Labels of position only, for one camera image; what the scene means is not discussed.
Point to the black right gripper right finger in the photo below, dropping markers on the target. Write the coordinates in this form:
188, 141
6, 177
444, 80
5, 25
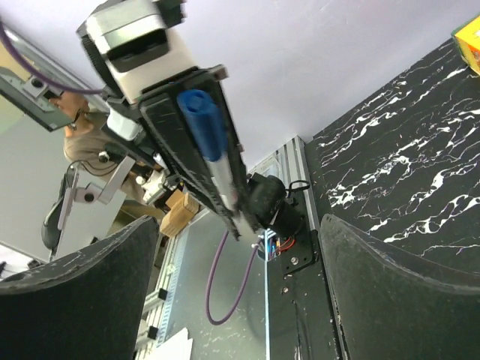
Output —
394, 304

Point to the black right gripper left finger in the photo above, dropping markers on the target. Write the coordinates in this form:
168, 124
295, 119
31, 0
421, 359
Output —
85, 305

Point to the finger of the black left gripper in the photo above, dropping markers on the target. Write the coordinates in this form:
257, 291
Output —
209, 80

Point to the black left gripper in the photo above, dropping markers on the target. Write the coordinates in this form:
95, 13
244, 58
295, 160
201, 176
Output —
135, 48

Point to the white marker blue cap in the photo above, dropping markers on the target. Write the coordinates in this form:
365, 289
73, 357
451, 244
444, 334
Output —
206, 123

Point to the monitor on arm mount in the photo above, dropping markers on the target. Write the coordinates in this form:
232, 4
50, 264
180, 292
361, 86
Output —
32, 97

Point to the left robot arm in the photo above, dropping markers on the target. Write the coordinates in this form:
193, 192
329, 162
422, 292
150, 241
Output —
267, 194

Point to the person in beige shirt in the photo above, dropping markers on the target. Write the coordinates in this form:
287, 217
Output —
84, 140

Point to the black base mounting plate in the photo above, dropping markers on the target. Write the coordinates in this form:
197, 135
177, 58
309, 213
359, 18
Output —
301, 321

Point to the wooden block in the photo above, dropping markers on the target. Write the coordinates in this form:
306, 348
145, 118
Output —
182, 209

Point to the orange sponge pack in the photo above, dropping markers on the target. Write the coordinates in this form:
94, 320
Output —
466, 39

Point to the white cable duct rail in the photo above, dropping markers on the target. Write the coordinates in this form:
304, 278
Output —
158, 304

